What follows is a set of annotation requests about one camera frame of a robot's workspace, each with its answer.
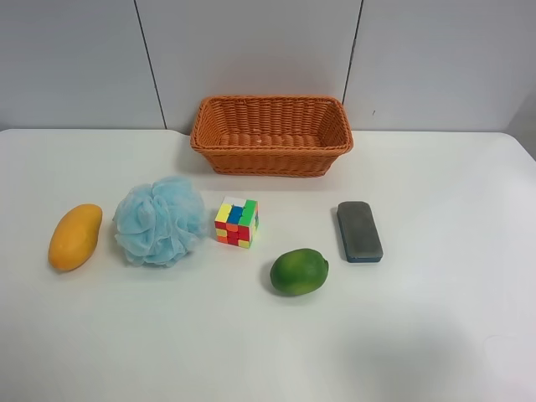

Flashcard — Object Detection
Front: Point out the green lemon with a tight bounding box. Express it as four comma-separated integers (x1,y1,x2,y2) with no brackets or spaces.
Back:
270,248,329,296

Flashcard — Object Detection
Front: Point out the orange wicker basket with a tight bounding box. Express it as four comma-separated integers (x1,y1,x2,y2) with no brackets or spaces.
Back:
190,95,353,178

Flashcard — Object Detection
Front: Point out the multicoloured puzzle cube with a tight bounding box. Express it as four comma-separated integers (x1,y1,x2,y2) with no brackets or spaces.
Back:
214,196,259,249

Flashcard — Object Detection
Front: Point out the grey blue board eraser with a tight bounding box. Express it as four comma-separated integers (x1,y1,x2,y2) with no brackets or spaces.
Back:
337,201,384,263

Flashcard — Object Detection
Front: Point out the light blue bath loofah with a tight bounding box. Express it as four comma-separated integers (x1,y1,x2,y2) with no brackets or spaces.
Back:
113,176,208,267

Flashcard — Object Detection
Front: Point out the yellow mango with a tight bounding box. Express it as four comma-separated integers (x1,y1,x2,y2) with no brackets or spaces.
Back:
48,204,103,272

